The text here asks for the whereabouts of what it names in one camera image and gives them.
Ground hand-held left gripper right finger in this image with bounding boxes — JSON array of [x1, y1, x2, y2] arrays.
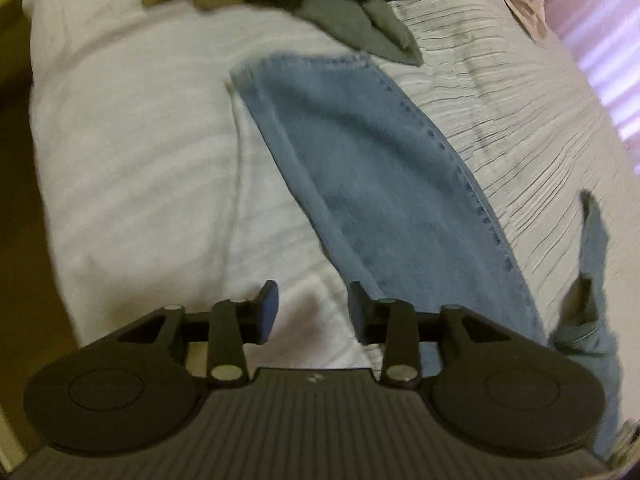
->
[[347, 280, 502, 389]]

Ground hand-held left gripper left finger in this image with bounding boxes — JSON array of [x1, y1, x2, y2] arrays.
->
[[117, 280, 280, 389]]

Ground blue denim jeans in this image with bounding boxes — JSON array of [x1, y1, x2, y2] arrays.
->
[[229, 52, 624, 462]]

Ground white striped bed cover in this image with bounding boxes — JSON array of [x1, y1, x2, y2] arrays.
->
[[21, 0, 640, 377]]

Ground grey-green garment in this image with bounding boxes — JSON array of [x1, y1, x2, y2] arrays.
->
[[298, 0, 425, 67]]

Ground pink curtain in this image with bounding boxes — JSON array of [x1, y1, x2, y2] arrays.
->
[[539, 0, 640, 171]]

